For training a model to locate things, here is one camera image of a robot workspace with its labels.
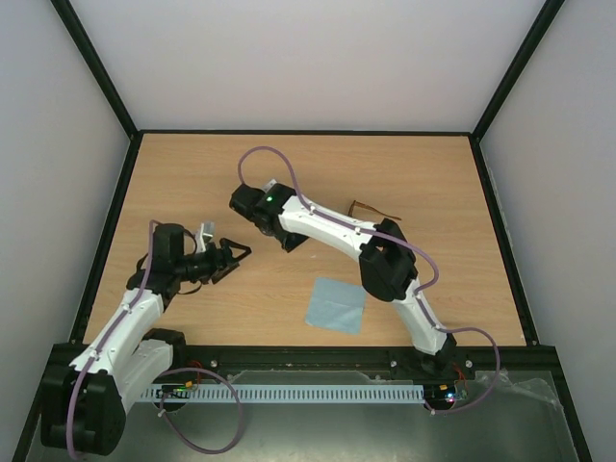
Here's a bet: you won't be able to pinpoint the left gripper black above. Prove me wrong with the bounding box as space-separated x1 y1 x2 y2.
175 238 252 284

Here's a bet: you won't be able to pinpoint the light blue cleaning cloth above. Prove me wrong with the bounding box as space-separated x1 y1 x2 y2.
304 277 367 335

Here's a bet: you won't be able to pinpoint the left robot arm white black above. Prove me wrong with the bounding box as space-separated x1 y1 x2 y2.
40 220 251 457

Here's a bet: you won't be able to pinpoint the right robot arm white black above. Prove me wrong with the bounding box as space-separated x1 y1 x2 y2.
229 182 457 377

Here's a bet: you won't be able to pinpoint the brown sunglasses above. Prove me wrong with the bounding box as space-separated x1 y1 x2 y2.
347 200 401 221

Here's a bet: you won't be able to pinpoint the left controller board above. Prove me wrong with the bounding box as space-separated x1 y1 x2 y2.
154 380 200 399

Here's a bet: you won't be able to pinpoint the controller board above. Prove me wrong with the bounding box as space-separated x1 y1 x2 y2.
154 380 200 399
423 382 469 406

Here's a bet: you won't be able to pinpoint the right controller board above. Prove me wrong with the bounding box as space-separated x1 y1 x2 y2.
423 382 469 406

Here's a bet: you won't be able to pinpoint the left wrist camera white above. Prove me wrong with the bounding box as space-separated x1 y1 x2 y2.
194 221 216 253

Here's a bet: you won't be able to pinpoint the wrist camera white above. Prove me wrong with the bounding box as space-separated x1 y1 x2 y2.
262 178 277 193
194 221 216 253

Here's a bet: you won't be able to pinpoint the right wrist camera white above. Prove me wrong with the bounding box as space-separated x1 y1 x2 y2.
262 178 277 193

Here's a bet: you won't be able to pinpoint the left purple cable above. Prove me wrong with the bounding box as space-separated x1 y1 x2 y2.
65 218 243 460

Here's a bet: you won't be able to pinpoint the white slotted cable duct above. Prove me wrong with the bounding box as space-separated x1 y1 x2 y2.
166 384 424 404

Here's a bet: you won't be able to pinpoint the black aluminium frame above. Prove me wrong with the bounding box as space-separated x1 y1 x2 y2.
9 0 595 462

